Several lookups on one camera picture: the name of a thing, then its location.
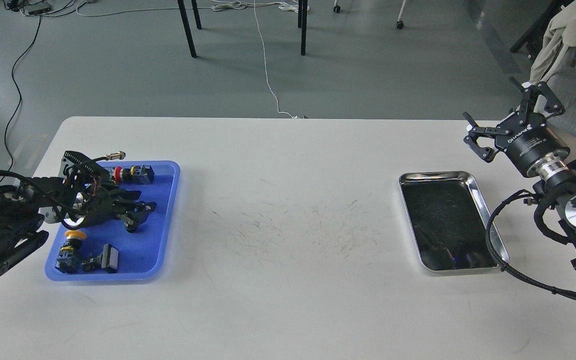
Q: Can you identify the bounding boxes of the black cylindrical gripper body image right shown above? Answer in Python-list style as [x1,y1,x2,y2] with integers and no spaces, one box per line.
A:
[498,114,570,178]

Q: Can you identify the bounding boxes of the beige jacket on chair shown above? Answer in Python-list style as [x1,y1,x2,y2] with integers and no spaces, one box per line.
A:
[528,0,576,85]

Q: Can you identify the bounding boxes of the red emergency stop button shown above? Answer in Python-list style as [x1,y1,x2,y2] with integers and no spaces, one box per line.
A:
[106,165,154,185]

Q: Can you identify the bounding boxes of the yellow push button switch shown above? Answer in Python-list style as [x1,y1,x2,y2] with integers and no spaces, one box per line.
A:
[54,230,87,274]

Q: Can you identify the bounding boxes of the silver cylindrical sensor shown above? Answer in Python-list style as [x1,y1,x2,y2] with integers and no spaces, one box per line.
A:
[91,150,126,163]

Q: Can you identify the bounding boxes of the black floor cable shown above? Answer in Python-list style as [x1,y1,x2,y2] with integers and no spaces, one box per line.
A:
[0,15,44,181]

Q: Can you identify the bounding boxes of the black square push button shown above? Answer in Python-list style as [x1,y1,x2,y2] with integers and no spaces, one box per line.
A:
[81,243,120,274]

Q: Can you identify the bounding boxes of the blue plastic tray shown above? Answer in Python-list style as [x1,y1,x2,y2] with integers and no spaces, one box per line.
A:
[44,161,182,281]

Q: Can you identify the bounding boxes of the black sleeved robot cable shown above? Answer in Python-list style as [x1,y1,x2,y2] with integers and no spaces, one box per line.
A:
[486,189,576,307]

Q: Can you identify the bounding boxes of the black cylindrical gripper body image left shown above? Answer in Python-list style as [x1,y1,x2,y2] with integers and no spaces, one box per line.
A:
[70,186,119,227]

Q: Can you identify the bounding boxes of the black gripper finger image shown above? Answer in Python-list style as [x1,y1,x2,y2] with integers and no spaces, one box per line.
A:
[113,201,157,227]
[102,186,142,202]
[509,77,565,124]
[462,113,511,164]

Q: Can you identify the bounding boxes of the silver metal tray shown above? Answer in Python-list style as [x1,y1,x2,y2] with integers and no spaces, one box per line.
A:
[398,170,509,276]

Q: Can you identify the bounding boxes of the white floor cable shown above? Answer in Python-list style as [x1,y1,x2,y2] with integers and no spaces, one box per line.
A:
[75,0,311,120]

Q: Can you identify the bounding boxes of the black table legs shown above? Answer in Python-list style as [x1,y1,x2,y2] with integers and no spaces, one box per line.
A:
[177,0,310,58]

